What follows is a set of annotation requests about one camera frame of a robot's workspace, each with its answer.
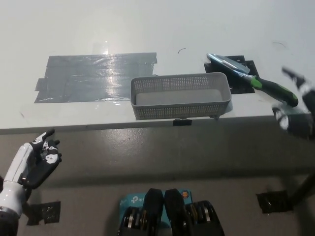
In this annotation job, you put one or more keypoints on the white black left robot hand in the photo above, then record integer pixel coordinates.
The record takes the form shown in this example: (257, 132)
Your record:
(17, 169)

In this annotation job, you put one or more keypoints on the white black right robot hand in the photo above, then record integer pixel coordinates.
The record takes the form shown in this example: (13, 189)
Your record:
(301, 125)

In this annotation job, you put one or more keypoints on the black desk leg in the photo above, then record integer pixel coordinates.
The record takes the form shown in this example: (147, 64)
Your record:
(304, 189)

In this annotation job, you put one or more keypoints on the black tape patch on desk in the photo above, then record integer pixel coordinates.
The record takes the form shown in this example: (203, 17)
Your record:
(240, 87)

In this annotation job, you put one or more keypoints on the black floor tape patch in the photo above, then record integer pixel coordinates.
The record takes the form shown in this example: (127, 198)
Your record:
(275, 201)
(49, 211)

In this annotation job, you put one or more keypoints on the small black tape strip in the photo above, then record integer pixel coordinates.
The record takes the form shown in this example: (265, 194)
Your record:
(182, 122)

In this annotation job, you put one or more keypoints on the teal tp-link box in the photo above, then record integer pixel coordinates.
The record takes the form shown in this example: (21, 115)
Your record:
(133, 199)

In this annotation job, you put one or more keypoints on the grey perforated plastic basket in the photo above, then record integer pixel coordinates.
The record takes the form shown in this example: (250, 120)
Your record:
(172, 110)

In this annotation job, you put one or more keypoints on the large grey duct tape patch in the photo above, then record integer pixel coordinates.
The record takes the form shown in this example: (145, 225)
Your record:
(86, 78)

